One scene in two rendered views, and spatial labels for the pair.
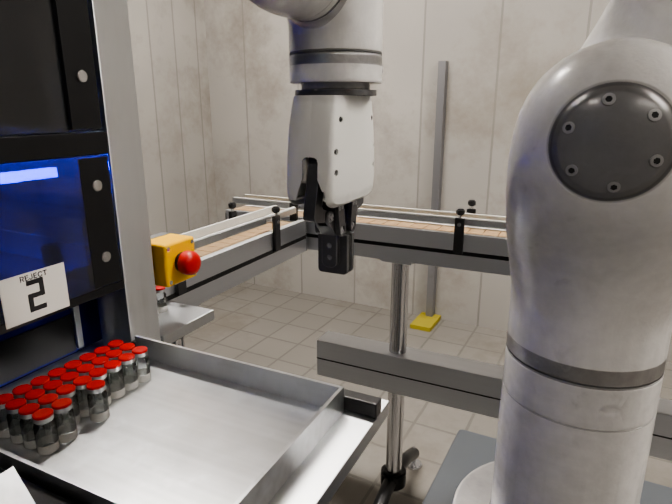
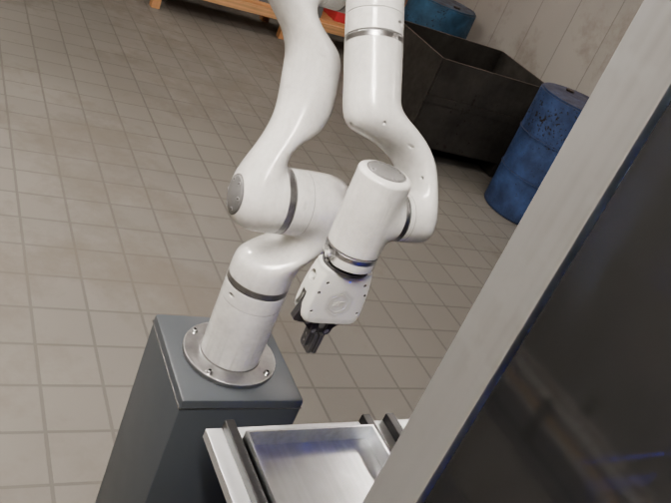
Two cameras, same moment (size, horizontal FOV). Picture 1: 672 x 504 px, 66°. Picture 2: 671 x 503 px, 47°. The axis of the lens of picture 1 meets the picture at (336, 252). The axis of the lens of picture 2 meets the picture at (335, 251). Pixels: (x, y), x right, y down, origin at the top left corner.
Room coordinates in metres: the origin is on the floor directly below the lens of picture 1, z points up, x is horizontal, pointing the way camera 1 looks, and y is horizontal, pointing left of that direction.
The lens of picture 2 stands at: (1.44, 0.47, 1.80)
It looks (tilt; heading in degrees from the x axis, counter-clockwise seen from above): 27 degrees down; 208
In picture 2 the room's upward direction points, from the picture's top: 24 degrees clockwise
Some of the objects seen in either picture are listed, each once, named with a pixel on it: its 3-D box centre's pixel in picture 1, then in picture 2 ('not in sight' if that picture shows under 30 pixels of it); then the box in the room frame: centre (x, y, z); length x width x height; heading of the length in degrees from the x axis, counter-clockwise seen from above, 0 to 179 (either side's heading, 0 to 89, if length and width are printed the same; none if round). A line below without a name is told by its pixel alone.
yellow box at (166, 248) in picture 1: (165, 259); not in sight; (0.84, 0.29, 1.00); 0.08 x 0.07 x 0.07; 64
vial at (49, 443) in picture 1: (45, 431); not in sight; (0.49, 0.31, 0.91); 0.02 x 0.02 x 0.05
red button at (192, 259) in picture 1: (186, 262); not in sight; (0.82, 0.25, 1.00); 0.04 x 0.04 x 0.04; 64
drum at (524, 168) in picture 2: not in sight; (550, 158); (-3.72, -1.02, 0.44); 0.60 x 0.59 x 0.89; 152
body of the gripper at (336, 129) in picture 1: (335, 142); (335, 285); (0.50, 0.00, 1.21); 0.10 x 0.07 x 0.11; 153
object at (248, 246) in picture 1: (210, 250); not in sight; (1.16, 0.29, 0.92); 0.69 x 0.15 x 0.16; 154
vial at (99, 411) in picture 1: (97, 400); not in sight; (0.55, 0.28, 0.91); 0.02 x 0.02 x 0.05
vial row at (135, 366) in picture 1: (92, 392); not in sight; (0.57, 0.30, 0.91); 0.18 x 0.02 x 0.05; 154
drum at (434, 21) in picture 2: not in sight; (423, 49); (-4.63, -2.74, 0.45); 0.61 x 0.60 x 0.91; 152
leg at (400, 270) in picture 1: (396, 378); not in sight; (1.40, -0.18, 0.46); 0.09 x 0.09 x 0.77; 64
